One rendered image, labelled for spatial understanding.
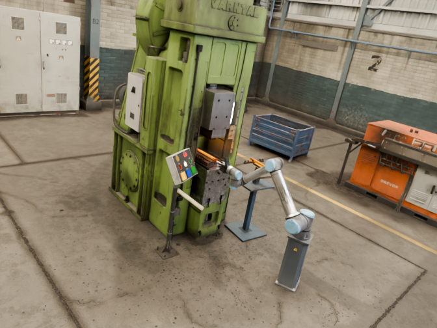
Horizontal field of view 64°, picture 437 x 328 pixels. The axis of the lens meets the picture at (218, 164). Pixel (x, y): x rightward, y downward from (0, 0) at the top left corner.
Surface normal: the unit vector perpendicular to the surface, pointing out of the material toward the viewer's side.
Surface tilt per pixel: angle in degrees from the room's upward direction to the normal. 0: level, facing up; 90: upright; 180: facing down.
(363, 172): 91
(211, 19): 90
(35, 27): 91
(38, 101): 90
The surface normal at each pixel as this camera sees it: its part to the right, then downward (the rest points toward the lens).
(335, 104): -0.72, 0.14
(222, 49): 0.64, 0.37
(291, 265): -0.45, 0.26
